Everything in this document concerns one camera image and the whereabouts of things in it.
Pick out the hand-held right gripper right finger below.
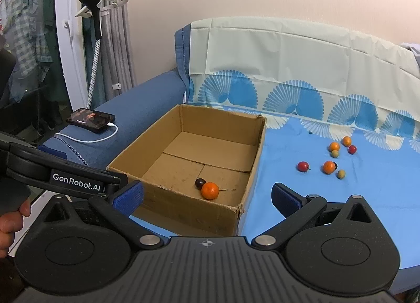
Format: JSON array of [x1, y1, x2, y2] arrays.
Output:
[[251, 182, 381, 251]]

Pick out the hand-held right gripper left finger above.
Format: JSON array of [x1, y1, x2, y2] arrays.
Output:
[[39, 181, 165, 251]]

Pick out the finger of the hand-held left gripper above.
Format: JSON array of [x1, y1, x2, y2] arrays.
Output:
[[37, 145, 69, 161]]

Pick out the brown cardboard box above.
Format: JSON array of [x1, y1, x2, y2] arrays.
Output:
[[107, 104, 267, 237]]

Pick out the person's left hand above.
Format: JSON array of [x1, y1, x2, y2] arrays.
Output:
[[0, 204, 32, 259]]

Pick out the black smartphone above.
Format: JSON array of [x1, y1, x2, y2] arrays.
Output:
[[66, 109, 116, 134]]

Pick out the blue sofa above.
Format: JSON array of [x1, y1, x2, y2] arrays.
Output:
[[38, 24, 194, 175]]

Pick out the plaid shirt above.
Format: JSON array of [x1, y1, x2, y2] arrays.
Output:
[[7, 0, 53, 77]]

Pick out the blue and cream printed tablecloth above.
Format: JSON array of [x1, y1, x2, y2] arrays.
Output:
[[129, 16, 420, 295]]

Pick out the grey cloth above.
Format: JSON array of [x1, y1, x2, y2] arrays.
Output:
[[401, 43, 420, 77]]

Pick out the white charging cable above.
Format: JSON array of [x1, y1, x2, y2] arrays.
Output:
[[54, 122, 119, 143]]

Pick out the white door frame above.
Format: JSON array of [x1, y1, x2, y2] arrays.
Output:
[[54, 0, 91, 113]]

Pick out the black garment steamer with hose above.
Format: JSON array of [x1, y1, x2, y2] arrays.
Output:
[[78, 0, 104, 111]]

